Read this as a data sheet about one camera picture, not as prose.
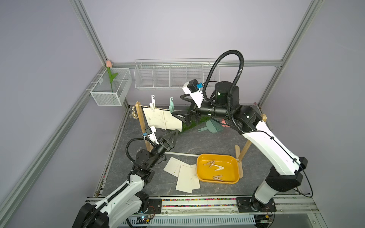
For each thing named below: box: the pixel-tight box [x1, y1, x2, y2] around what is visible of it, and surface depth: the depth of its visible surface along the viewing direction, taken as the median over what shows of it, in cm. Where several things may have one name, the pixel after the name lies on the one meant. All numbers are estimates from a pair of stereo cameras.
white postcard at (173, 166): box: [163, 156, 191, 178], surface depth 89 cm
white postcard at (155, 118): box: [142, 107, 167, 131], surface depth 66 cm
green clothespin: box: [168, 96, 175, 113], surface depth 59 cm
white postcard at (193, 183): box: [188, 163, 201, 191], surface depth 84 cm
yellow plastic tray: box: [196, 153, 241, 185], surface depth 87 cm
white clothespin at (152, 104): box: [149, 94, 156, 112], surface depth 60 cm
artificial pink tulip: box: [105, 60, 119, 93], surface depth 92 cm
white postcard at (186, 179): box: [175, 164, 197, 194], surface depth 84 cm
